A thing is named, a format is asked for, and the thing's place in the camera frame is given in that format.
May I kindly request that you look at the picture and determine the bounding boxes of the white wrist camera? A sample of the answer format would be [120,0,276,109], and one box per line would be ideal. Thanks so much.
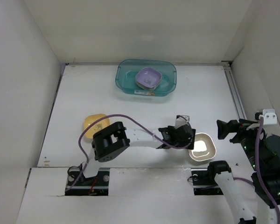
[175,115,190,129]
[255,109,277,126]

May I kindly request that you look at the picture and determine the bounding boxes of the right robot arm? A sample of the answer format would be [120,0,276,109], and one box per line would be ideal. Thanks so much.
[206,116,280,224]

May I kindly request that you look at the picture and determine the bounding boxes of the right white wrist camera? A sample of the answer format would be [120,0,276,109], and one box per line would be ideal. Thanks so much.
[255,109,277,126]

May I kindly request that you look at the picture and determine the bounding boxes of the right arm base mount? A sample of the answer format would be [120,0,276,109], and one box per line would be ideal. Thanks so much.
[188,168,223,196]

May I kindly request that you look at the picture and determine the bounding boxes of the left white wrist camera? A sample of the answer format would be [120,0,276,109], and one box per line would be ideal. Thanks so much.
[175,115,190,129]

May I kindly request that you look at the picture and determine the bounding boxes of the teal plastic bin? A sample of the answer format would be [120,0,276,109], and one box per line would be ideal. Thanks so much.
[115,59,177,97]

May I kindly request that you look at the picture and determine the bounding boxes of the beige plate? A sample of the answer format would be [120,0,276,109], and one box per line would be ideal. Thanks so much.
[189,133,217,162]

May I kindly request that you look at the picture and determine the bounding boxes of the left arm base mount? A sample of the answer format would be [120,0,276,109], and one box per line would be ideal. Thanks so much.
[65,170,110,196]

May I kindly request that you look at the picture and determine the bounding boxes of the dark purple plate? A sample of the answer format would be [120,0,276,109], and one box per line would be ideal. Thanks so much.
[135,67,162,90]

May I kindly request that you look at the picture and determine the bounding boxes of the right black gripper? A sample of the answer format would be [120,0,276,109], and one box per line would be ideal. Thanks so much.
[217,117,268,170]

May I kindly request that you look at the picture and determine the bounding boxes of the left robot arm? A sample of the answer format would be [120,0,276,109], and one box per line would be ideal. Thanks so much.
[78,121,196,185]

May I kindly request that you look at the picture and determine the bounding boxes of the yellow plate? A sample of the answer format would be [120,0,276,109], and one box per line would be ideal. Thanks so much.
[81,113,111,141]

